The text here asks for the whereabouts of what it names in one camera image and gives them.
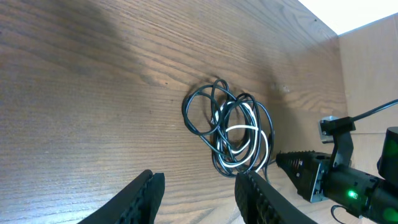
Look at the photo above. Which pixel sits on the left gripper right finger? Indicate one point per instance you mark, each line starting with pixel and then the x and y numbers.
pixel 260 203

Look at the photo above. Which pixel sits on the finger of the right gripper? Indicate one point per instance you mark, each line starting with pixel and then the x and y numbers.
pixel 290 163

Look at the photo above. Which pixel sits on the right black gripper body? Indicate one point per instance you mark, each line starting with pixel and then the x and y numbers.
pixel 313 167

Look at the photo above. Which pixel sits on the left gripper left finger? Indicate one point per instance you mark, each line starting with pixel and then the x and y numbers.
pixel 138 202

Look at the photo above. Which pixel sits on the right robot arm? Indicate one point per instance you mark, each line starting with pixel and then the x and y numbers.
pixel 363 194

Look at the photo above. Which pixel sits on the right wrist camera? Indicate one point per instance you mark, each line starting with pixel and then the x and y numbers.
pixel 339 129

